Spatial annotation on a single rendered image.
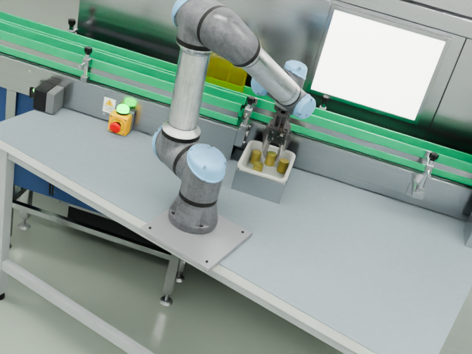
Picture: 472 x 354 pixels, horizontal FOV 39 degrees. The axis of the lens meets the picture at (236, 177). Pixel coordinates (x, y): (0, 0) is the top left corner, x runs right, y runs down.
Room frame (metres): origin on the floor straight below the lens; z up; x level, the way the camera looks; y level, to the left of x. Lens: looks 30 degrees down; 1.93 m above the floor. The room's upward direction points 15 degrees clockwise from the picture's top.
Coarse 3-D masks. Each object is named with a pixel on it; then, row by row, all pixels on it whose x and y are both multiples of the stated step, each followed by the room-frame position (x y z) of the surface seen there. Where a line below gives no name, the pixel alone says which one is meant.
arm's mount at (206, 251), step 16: (160, 224) 1.62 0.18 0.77; (224, 224) 1.71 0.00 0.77; (160, 240) 1.55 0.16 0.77; (176, 240) 1.56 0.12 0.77; (192, 240) 1.58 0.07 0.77; (208, 240) 1.60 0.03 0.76; (224, 240) 1.63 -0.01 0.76; (240, 240) 1.65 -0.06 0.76; (192, 256) 1.51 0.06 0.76; (208, 256) 1.53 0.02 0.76; (224, 256) 1.55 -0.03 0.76; (208, 272) 1.48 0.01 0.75
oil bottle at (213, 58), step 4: (212, 52) 2.27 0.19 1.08; (212, 56) 2.27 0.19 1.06; (216, 56) 2.28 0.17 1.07; (212, 60) 2.27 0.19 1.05; (212, 64) 2.27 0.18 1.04; (208, 68) 2.27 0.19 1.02; (212, 68) 2.27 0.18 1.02; (208, 72) 2.27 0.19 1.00; (212, 72) 2.27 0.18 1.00; (208, 76) 2.27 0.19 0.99; (212, 76) 2.28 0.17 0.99; (208, 80) 2.27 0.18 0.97
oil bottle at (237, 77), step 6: (234, 66) 2.26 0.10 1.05; (234, 72) 2.26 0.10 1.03; (240, 72) 2.26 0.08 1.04; (246, 72) 2.27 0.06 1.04; (234, 78) 2.26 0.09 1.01; (240, 78) 2.26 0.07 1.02; (246, 78) 2.30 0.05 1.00; (228, 84) 2.26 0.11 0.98; (234, 84) 2.26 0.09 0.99; (240, 84) 2.26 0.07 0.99; (234, 90) 2.26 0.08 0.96; (240, 90) 2.26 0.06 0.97
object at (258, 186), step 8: (240, 176) 1.94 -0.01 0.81; (248, 176) 1.94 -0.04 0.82; (256, 176) 1.94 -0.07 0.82; (232, 184) 1.94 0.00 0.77; (240, 184) 1.94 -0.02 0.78; (248, 184) 1.94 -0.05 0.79; (256, 184) 1.94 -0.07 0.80; (264, 184) 1.93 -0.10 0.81; (272, 184) 1.93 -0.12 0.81; (280, 184) 1.93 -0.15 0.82; (248, 192) 1.94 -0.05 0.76; (256, 192) 1.93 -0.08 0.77; (264, 192) 1.93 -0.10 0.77; (272, 192) 1.93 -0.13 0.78; (280, 192) 1.93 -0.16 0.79; (272, 200) 1.93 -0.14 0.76
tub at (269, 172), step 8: (248, 144) 2.12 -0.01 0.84; (256, 144) 2.15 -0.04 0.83; (248, 152) 2.09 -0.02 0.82; (288, 152) 2.14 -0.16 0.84; (240, 160) 1.99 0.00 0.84; (248, 160) 2.12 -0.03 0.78; (264, 160) 2.14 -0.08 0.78; (240, 168) 1.94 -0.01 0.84; (248, 168) 2.08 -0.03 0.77; (264, 168) 2.11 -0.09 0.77; (272, 168) 2.12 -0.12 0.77; (288, 168) 2.02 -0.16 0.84; (264, 176) 1.93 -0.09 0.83; (272, 176) 1.93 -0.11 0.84; (280, 176) 2.08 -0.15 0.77; (288, 176) 1.97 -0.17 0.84
